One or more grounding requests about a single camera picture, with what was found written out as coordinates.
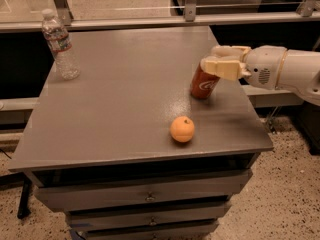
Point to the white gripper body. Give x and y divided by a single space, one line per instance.
264 66

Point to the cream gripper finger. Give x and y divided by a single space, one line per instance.
230 52
225 69

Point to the red coke can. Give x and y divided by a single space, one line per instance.
202 84

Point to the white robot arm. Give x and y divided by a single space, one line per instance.
299 73

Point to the orange fruit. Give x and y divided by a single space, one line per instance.
182 129

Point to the grey drawer cabinet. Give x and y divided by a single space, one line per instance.
112 123

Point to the bottom grey drawer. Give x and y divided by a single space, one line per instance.
158 232

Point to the grey drawer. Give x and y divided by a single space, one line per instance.
151 190
149 216
158 232

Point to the clear plastic water bottle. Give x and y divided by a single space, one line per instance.
59 42

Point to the top grey drawer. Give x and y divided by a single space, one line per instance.
151 190

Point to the middle grey drawer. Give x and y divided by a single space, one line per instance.
149 216

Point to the black stand leg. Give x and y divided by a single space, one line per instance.
23 210

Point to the metal railing frame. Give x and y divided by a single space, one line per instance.
24 59

